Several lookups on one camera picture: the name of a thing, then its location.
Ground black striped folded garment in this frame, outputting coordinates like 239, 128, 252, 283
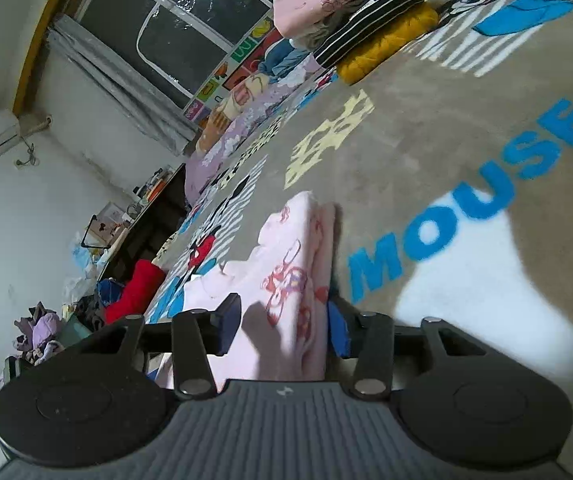
312, 0, 427, 68

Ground grey curtain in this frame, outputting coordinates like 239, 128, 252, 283
45, 12, 203, 157

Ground wooden window frame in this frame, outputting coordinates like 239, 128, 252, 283
12, 0, 108, 117

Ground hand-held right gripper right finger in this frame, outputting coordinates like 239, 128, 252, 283
326, 300, 473, 402

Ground pink fox print pants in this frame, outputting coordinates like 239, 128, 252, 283
156, 191, 345, 396

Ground plastic bag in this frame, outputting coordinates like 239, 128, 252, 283
68, 231, 106, 287

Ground purple puffy jacket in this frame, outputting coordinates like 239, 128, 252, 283
13, 301, 66, 352

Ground cartoon mouse printed blanket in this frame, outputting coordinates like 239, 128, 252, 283
144, 0, 573, 397

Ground window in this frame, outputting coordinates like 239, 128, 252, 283
74, 0, 288, 107

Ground colourful alphabet foam panel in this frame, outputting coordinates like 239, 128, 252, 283
182, 0, 333, 127

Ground yellow puffy jacket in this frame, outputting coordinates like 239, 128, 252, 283
335, 2, 440, 86

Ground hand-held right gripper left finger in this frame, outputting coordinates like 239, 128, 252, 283
90, 292, 244, 403

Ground cardboard picture box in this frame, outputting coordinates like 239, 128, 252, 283
81, 202, 133, 252

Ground red folded sweater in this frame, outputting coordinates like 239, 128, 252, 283
104, 259, 166, 326

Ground dark wooden desk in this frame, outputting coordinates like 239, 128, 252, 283
95, 162, 190, 282

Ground hanging cord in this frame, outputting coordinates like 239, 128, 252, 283
15, 116, 53, 167

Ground blue bag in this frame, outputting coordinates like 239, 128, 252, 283
95, 278, 128, 307

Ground teal storage box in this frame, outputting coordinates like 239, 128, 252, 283
58, 316, 93, 349

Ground purple printed quilt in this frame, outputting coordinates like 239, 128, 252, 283
185, 55, 338, 207

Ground blue quilt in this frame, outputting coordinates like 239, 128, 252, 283
260, 38, 313, 79

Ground beige printed pillow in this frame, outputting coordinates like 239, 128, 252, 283
200, 72, 273, 154

